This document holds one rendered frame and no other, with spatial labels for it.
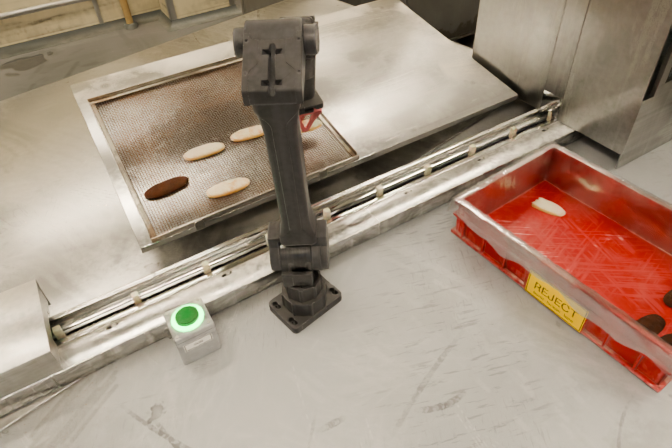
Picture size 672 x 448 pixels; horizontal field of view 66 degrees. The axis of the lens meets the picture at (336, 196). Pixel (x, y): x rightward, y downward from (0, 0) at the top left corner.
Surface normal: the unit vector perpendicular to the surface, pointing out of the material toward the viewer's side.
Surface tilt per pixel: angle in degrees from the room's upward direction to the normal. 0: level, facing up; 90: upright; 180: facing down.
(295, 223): 98
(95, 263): 0
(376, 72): 10
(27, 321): 0
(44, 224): 0
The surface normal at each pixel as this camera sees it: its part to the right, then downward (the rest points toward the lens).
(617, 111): -0.86, 0.37
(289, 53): -0.04, -0.33
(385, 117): 0.04, -0.65
